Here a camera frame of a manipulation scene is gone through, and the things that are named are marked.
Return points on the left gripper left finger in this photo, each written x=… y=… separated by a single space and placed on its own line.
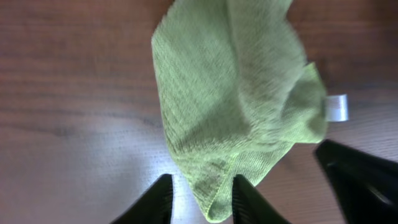
x=153 y=207

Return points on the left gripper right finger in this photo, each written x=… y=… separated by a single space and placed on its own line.
x=250 y=207

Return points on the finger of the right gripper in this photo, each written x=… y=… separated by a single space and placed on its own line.
x=365 y=186

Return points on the light green microfiber cloth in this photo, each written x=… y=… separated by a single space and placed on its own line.
x=236 y=91

